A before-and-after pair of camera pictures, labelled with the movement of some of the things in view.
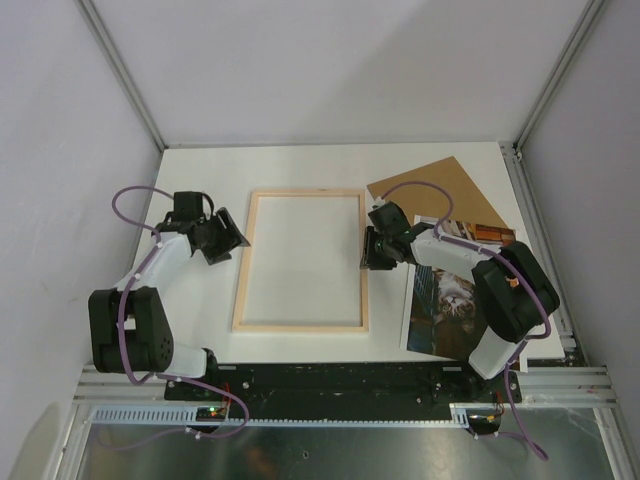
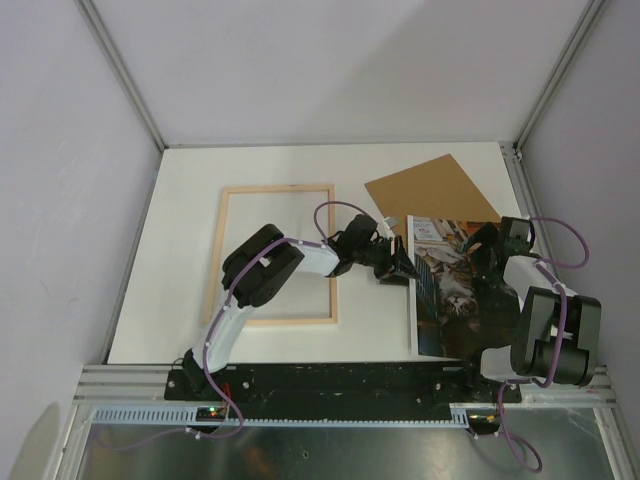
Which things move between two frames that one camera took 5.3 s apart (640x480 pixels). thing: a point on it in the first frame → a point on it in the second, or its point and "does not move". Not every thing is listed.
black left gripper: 230,237 → 401,261
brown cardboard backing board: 469,204 does not move
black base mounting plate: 342,386 does not move
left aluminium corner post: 120,69 does not move
